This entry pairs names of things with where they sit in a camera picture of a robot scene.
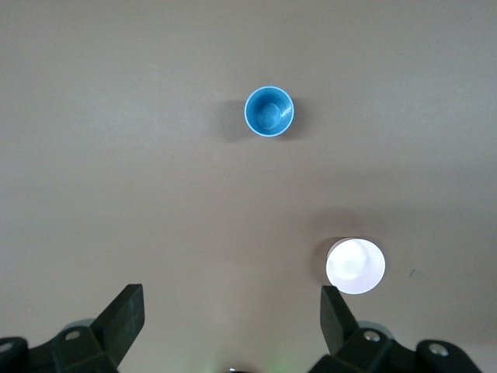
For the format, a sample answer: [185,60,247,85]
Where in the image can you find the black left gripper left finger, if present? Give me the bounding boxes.
[0,284,147,373]

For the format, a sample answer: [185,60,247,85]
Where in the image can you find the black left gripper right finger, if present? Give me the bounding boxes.
[306,284,483,373]

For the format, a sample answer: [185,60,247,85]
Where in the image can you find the brown table cover sheet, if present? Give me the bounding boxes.
[0,0,497,373]

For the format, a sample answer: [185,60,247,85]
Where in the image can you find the blue plastic cup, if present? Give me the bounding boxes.
[243,85,296,138]

